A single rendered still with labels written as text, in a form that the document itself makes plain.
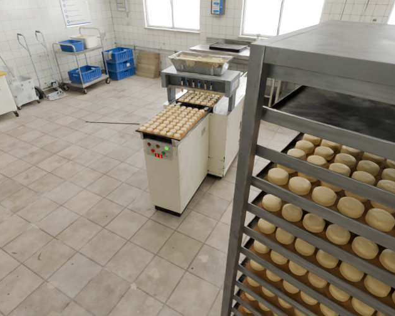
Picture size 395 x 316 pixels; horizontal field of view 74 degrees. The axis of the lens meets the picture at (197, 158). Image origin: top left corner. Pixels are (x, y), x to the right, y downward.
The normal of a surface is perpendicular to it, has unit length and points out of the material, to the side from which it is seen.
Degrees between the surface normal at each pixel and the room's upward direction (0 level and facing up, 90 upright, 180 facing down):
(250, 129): 90
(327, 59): 90
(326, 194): 0
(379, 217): 0
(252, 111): 90
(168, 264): 0
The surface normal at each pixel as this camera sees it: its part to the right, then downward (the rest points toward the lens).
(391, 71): -0.63, 0.43
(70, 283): 0.00, -0.83
